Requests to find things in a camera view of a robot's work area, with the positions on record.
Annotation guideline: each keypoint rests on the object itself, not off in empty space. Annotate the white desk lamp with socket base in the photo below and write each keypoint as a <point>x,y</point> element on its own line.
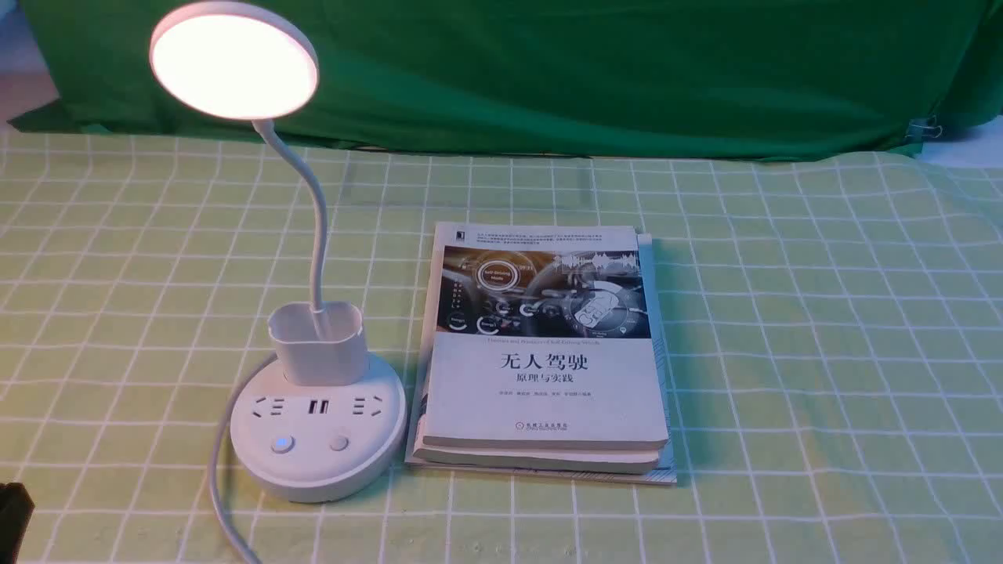
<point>324,418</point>

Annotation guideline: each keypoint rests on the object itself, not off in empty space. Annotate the top book with white cover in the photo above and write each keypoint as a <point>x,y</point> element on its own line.
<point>541,384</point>

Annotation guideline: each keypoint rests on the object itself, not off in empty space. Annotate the middle book under top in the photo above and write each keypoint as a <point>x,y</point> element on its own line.
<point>561,460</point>

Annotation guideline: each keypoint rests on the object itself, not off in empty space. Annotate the green backdrop cloth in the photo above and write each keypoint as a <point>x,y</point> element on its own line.
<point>756,80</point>

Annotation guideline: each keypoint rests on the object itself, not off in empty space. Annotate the green checkered tablecloth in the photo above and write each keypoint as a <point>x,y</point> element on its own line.
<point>834,348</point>

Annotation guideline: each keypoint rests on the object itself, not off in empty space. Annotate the metal binder clip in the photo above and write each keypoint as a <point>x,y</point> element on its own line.
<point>923,129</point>

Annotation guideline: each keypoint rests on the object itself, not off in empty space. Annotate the black object at bottom left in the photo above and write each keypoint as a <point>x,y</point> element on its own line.
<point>17,508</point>

